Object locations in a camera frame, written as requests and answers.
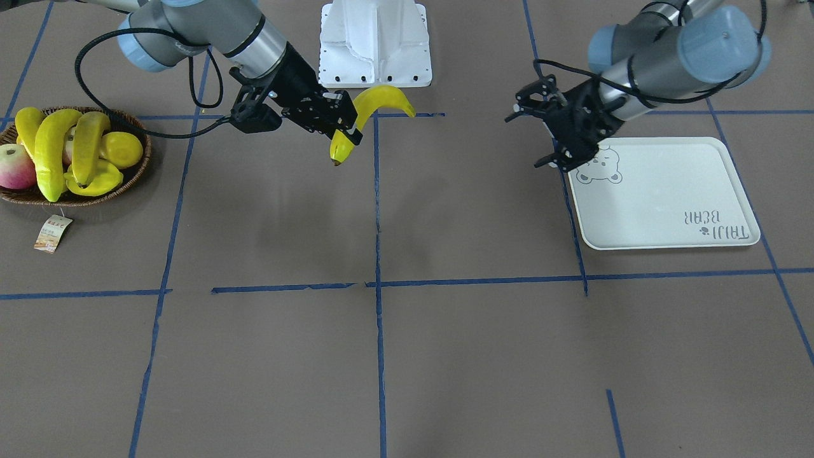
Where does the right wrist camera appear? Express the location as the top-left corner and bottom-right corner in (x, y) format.
(228, 85), (282, 134)

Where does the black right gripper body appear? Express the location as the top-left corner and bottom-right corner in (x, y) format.
(259, 43), (338, 133)

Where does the yellow banana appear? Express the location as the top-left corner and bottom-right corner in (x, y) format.
(329, 85), (417, 166)
(71, 112), (111, 188)
(33, 108), (83, 203)
(15, 107), (46, 160)

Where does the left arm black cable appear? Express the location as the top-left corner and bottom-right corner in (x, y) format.
(533, 0), (768, 106)

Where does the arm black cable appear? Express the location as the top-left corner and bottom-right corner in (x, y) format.
(533, 0), (768, 106)
(74, 27), (239, 139)

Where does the brown wicker basket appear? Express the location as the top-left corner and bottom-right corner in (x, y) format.
(2, 107), (151, 207)

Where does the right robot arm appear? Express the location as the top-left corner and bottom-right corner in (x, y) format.
(74, 1), (362, 145)

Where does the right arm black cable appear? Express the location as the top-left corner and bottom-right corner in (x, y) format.
(74, 27), (239, 139)

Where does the yellow lemon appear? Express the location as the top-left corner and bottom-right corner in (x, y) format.
(99, 132), (144, 169)

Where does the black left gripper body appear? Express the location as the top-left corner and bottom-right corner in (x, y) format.
(550, 80), (626, 169)

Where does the white rectangular bear tray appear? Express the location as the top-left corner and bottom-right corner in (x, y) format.
(567, 137), (761, 251)

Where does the paper price tag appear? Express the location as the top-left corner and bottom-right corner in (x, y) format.
(33, 214), (74, 253)

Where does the yellow starfruit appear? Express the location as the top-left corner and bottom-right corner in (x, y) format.
(64, 158), (124, 197)

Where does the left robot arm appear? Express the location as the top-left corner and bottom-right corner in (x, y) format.
(515, 1), (773, 172)

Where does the red pink apple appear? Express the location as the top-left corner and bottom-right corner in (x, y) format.
(1, 143), (37, 190)

